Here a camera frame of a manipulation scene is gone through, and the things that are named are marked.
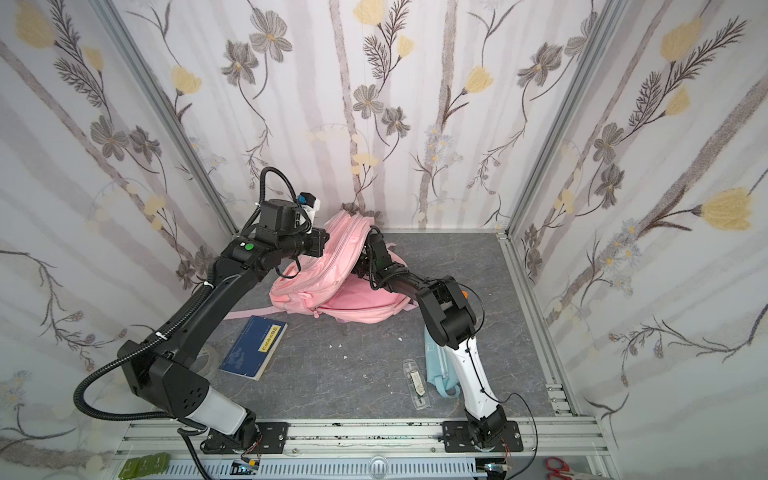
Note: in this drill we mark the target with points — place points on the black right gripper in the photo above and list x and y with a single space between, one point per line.
372 256

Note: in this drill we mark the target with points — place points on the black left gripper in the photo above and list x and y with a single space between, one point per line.
318 243

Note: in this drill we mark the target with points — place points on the pink school backpack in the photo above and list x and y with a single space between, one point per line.
327 285

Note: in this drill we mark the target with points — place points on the blue paperback book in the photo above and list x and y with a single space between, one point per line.
254 348

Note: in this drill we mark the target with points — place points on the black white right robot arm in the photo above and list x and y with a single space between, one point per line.
452 324

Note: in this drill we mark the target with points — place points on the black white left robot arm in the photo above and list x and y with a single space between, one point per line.
158 369

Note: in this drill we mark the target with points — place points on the light blue pencil case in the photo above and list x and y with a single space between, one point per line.
440 372

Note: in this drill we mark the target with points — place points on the clear plastic stapler box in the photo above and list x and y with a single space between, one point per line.
415 382

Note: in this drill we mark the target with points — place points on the clear tape roll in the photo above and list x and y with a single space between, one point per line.
207 362

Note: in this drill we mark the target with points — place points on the green terminal block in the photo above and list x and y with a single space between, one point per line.
148 465

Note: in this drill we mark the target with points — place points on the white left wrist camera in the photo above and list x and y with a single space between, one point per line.
310 203

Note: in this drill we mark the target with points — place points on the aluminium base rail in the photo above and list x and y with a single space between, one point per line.
524 441

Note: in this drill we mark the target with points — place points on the red handled scissors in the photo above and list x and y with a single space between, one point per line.
557 469

